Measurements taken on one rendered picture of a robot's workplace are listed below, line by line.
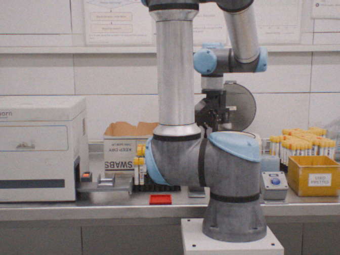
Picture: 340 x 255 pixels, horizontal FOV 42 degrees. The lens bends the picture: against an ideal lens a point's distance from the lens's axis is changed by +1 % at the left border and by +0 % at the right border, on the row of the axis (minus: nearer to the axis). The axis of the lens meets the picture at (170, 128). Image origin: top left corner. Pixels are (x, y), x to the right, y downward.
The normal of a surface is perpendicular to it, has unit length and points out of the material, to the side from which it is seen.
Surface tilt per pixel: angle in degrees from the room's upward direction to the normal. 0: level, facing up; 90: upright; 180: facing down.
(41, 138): 90
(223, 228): 69
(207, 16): 92
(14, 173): 90
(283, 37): 94
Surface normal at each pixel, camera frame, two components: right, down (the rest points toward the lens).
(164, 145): -0.54, 0.15
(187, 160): -0.28, -0.10
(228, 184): -0.34, 0.11
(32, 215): 0.03, 0.18
